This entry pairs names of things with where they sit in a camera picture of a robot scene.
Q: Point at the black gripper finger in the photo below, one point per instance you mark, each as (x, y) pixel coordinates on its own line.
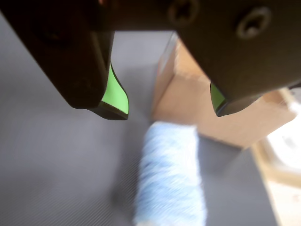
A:
(58, 58)
(247, 58)

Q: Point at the pale blue yarn-wrapped block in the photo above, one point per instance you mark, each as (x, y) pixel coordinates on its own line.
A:
(169, 176)

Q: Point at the brown cardboard box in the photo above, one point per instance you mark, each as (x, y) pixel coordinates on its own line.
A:
(188, 106)

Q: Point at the grey table mat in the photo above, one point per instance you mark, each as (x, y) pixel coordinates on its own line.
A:
(58, 164)

